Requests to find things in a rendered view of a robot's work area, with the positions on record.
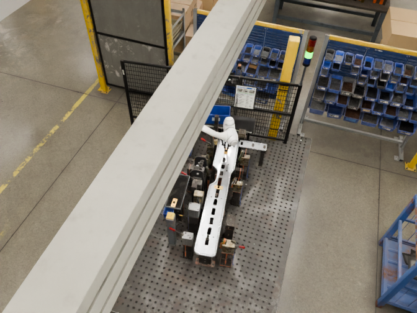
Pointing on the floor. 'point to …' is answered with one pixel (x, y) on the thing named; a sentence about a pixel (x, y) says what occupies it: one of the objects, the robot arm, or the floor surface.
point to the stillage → (399, 264)
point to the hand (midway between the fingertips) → (226, 148)
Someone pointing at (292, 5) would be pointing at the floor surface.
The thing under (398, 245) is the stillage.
